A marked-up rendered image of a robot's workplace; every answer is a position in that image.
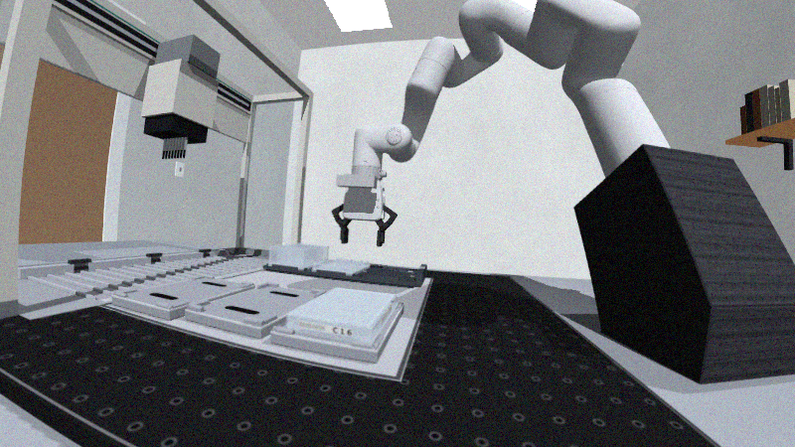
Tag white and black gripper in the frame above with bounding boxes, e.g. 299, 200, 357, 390
332, 179, 398, 246

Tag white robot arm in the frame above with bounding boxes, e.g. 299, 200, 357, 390
336, 0, 671, 189

